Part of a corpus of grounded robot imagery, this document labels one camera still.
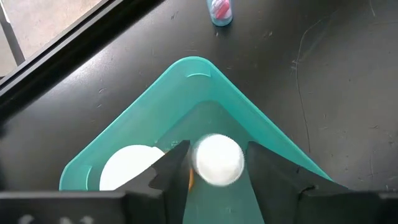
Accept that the small white-capped orange pill bottle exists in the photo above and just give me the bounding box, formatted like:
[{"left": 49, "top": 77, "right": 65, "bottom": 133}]
[{"left": 188, "top": 133, "right": 246, "bottom": 191}]

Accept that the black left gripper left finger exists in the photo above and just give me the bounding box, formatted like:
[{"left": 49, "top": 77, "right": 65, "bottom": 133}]
[{"left": 114, "top": 139, "right": 192, "bottom": 224}]

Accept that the large white-capped orange pill bottle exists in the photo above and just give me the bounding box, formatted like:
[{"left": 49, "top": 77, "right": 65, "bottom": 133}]
[{"left": 99, "top": 144, "right": 166, "bottom": 191}]

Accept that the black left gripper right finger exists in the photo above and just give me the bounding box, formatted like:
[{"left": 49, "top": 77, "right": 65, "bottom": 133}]
[{"left": 246, "top": 141, "right": 383, "bottom": 224}]

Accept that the teal plastic bin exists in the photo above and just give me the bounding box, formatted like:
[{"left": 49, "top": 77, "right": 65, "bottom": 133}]
[{"left": 58, "top": 55, "right": 333, "bottom": 224}]

